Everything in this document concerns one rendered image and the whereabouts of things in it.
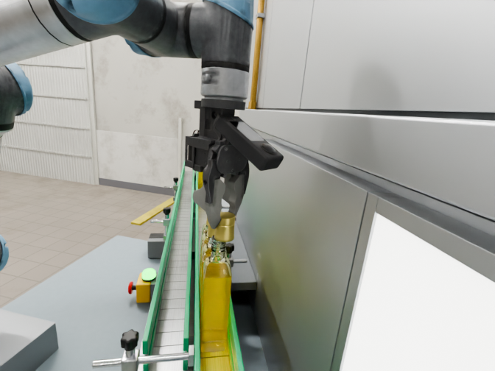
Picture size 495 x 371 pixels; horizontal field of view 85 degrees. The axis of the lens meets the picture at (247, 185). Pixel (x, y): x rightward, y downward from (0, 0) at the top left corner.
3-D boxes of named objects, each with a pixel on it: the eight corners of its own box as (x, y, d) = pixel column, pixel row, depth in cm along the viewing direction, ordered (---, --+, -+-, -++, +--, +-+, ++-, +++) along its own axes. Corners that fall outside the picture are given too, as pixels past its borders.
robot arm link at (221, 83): (258, 74, 43) (223, 65, 37) (256, 104, 44) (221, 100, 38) (225, 75, 47) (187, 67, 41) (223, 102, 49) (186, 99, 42)
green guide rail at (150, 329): (148, 374, 52) (147, 341, 50) (142, 375, 52) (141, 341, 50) (185, 170, 217) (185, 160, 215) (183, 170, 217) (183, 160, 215)
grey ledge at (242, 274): (254, 307, 86) (257, 277, 83) (227, 309, 85) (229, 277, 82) (225, 205, 176) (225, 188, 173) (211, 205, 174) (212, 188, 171)
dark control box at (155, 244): (166, 258, 115) (167, 241, 113) (147, 259, 114) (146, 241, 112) (169, 249, 123) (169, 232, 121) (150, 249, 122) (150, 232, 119)
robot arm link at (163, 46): (99, -23, 35) (179, -22, 33) (146, 11, 46) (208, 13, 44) (102, 43, 37) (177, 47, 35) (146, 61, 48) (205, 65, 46)
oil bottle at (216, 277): (226, 352, 59) (233, 265, 53) (199, 354, 58) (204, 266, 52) (224, 331, 64) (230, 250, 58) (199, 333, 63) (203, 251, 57)
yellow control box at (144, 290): (158, 303, 89) (158, 283, 87) (134, 304, 88) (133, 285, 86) (160, 289, 96) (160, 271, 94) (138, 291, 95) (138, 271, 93)
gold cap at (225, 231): (238, 238, 49) (239, 215, 47) (224, 244, 46) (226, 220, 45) (224, 231, 51) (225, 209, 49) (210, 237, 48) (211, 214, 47)
